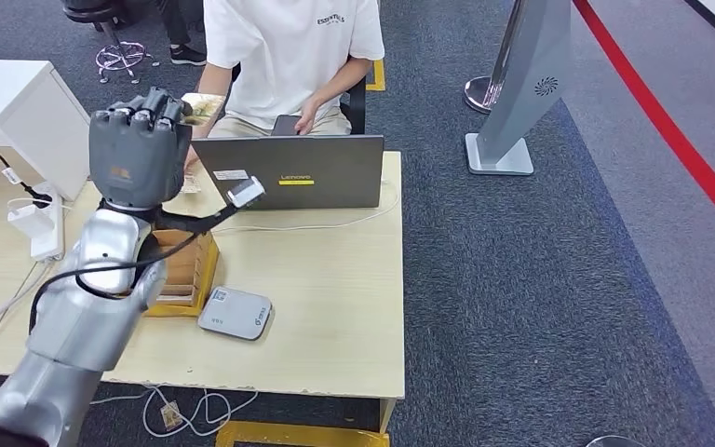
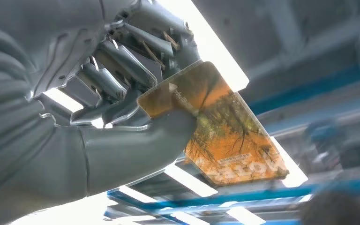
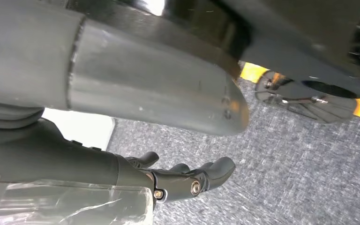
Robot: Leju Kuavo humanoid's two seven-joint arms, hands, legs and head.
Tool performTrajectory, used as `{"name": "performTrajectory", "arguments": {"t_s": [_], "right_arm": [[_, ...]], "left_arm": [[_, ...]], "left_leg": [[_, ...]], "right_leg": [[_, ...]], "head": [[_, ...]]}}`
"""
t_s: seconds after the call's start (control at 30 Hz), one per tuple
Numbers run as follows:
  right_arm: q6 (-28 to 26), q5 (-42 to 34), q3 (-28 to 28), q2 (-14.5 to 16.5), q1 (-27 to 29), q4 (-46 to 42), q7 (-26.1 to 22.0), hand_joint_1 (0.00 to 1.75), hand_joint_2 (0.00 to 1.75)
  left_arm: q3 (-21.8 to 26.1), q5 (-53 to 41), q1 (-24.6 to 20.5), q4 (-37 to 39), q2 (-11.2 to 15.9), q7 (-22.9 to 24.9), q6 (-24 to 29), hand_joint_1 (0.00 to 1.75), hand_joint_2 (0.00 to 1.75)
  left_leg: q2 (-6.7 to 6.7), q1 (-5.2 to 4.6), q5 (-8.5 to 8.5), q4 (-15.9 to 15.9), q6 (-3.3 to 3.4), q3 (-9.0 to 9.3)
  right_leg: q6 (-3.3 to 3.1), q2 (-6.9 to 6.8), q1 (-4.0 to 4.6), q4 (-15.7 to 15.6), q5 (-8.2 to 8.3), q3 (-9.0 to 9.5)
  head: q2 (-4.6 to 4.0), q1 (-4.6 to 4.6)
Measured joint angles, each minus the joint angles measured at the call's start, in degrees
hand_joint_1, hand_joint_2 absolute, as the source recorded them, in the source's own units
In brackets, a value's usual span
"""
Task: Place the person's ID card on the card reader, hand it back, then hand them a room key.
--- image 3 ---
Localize yellow floor tape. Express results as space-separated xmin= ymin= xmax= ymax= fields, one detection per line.
xmin=240 ymin=61 xmax=360 ymax=124

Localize black robot body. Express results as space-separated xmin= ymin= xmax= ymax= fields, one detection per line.
xmin=65 ymin=0 xmax=360 ymax=98

